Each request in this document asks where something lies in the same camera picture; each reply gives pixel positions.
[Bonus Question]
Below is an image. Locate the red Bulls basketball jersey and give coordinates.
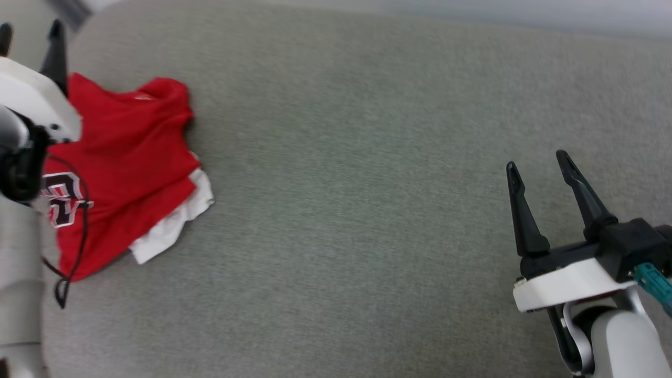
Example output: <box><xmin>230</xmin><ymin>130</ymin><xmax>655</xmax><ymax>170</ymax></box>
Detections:
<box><xmin>41</xmin><ymin>72</ymin><xmax>215</xmax><ymax>284</ymax></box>

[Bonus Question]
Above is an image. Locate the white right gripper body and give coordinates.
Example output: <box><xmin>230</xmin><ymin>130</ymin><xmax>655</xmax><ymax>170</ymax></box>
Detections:
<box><xmin>512</xmin><ymin>241</ymin><xmax>639</xmax><ymax>314</ymax></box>

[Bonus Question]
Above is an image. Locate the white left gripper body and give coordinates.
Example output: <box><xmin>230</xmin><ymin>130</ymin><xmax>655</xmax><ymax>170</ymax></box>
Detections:
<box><xmin>0</xmin><ymin>57</ymin><xmax>82</xmax><ymax>144</ymax></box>

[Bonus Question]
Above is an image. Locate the grey fabric sofa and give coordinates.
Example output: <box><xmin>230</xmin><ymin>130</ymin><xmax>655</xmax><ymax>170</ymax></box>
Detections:
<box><xmin>0</xmin><ymin>0</ymin><xmax>672</xmax><ymax>378</ymax></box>

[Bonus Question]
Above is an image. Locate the black teal-plug right arm cable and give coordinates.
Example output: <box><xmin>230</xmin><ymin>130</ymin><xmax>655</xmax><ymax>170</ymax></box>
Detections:
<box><xmin>633</xmin><ymin>262</ymin><xmax>672</xmax><ymax>317</ymax></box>

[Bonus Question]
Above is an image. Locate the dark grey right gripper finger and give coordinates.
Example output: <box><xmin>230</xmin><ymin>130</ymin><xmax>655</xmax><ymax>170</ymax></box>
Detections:
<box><xmin>555</xmin><ymin>150</ymin><xmax>619</xmax><ymax>243</ymax></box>
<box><xmin>506</xmin><ymin>161</ymin><xmax>551</xmax><ymax>258</ymax></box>

